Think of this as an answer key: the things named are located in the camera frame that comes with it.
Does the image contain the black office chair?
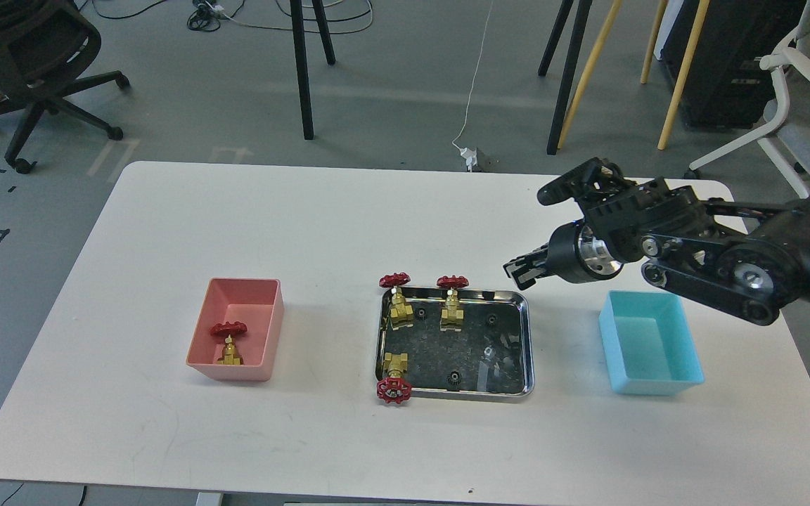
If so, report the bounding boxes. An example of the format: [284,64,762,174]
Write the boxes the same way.
[0,1,129,175]

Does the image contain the black stand leg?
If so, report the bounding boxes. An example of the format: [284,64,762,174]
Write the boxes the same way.
[546,1,592,156]
[537,0,574,77]

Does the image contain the stainless steel tray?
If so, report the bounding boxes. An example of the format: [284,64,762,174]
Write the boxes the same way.
[375,285,536,401]

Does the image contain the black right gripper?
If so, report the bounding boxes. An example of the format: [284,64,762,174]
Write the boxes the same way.
[503,157,648,290]

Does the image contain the pink plastic box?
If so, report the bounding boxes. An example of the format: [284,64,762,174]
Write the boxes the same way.
[186,278,284,382]

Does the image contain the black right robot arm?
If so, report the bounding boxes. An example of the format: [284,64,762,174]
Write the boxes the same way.
[503,157,810,326]

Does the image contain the brass valve front left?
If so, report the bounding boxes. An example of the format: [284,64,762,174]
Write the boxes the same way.
[376,352,412,404]

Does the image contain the yellow wooden leg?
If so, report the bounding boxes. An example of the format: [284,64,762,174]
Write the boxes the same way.
[557,0,623,148]
[657,0,710,150]
[640,0,669,84]

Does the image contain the white cable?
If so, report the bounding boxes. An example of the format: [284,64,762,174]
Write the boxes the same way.
[451,0,494,153]

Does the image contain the blue plastic box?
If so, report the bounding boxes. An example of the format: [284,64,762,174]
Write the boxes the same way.
[599,290,705,395]

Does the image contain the brass valve back right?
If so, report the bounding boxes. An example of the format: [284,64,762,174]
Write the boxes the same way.
[437,275,469,331]

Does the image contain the brass valve red handwheel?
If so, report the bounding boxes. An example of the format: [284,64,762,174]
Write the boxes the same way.
[209,321,248,365]

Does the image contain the black floor cables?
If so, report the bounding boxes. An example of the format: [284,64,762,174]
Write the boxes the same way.
[75,0,374,36]

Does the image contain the black tripod leg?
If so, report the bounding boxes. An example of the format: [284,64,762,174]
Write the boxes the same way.
[289,0,314,141]
[311,0,337,66]

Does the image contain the white power adapter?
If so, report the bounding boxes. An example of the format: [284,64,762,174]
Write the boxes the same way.
[459,148,499,173]

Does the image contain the brass valve back left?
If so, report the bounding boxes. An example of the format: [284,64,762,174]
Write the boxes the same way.
[378,272,414,330]

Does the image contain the black cabinet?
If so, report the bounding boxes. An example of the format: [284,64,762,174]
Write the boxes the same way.
[676,1,806,129]

